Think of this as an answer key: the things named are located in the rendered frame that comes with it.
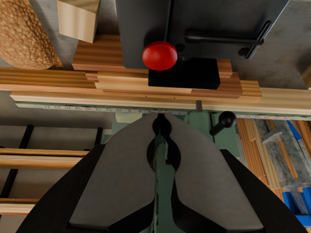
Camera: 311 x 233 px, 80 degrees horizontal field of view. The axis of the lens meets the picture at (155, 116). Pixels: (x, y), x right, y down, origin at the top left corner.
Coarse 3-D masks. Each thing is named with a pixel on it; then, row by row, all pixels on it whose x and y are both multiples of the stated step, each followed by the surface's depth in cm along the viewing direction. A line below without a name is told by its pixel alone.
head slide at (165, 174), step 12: (156, 156) 40; (156, 168) 38; (168, 168) 37; (156, 180) 36; (168, 180) 36; (156, 192) 35; (168, 192) 35; (156, 204) 34; (168, 204) 34; (156, 216) 33; (168, 216) 33; (156, 228) 32; (168, 228) 32
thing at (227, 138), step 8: (192, 112) 28; (200, 112) 28; (208, 112) 28; (184, 120) 29; (192, 120) 27; (200, 120) 27; (208, 120) 27; (216, 120) 27; (200, 128) 26; (208, 128) 27; (224, 128) 27; (232, 128) 27; (208, 136) 26; (216, 136) 26; (224, 136) 26; (232, 136) 26; (216, 144) 25; (224, 144) 26; (232, 144) 26; (232, 152) 25
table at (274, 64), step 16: (32, 0) 24; (48, 0) 24; (112, 0) 24; (304, 0) 23; (48, 16) 26; (112, 16) 26; (288, 16) 25; (304, 16) 25; (48, 32) 28; (96, 32) 28; (112, 32) 28; (272, 32) 27; (288, 32) 27; (304, 32) 27; (64, 48) 31; (272, 48) 30; (288, 48) 30; (304, 48) 30; (64, 64) 34; (240, 64) 33; (256, 64) 33; (272, 64) 33; (288, 64) 33; (304, 64) 33; (272, 80) 37; (288, 80) 37
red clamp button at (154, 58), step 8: (144, 48) 16; (152, 48) 15; (160, 48) 15; (168, 48) 15; (144, 56) 16; (152, 56) 15; (160, 56) 15; (168, 56) 15; (176, 56) 16; (152, 64) 16; (160, 64) 16; (168, 64) 16
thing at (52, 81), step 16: (0, 80) 33; (16, 80) 34; (32, 80) 34; (48, 80) 34; (64, 80) 34; (80, 80) 34; (240, 80) 36; (256, 80) 37; (128, 96) 36; (144, 96) 35; (240, 96) 35; (256, 96) 35
